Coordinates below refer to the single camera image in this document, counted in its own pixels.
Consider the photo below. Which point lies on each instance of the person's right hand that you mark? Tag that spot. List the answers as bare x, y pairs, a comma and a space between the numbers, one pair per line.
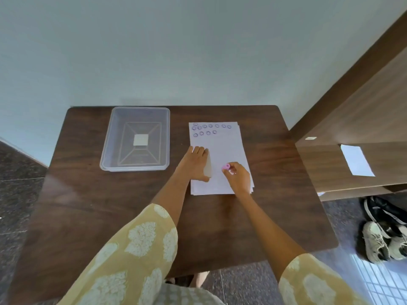
240, 181

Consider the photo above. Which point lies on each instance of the person's left hand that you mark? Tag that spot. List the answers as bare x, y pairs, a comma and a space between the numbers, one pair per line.
192, 166

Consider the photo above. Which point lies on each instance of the person's right fingers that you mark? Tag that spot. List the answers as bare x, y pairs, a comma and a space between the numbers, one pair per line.
231, 169

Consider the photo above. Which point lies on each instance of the person's left thumb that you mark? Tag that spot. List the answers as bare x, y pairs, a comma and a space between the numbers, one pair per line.
207, 166

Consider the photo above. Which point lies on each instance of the pink round stamp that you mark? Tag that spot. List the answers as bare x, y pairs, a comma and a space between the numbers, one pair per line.
226, 167

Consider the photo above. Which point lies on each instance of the white stamped paper sheets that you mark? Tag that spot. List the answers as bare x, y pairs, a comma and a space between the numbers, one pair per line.
222, 146

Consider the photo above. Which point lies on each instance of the person's left forearm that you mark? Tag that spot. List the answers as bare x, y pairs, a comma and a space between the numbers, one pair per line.
170, 196

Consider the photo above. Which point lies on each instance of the person's right forearm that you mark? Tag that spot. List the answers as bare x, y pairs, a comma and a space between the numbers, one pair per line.
270, 230

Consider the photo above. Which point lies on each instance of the white square label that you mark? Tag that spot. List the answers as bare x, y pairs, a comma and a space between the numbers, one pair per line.
141, 140

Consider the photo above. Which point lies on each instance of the clear plastic container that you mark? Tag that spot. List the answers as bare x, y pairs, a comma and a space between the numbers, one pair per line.
135, 139

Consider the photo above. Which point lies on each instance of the small white sticker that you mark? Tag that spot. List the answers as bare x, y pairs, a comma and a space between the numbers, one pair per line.
311, 138

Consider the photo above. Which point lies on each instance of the yellow patterned garment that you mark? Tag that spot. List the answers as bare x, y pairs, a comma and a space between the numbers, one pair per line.
133, 250

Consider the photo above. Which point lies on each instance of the person's foot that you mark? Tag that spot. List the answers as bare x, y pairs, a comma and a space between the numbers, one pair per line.
199, 278

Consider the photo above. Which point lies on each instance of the white paper sheet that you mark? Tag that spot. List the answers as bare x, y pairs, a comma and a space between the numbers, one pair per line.
356, 160

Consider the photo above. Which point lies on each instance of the brown wooden cabinet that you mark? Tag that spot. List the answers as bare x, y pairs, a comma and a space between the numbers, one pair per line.
359, 123

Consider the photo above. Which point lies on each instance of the black bag with white stripes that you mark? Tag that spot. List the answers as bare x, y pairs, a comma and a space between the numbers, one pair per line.
386, 209

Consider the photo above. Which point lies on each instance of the white sneaker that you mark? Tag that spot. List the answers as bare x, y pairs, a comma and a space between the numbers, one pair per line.
399, 246
375, 241

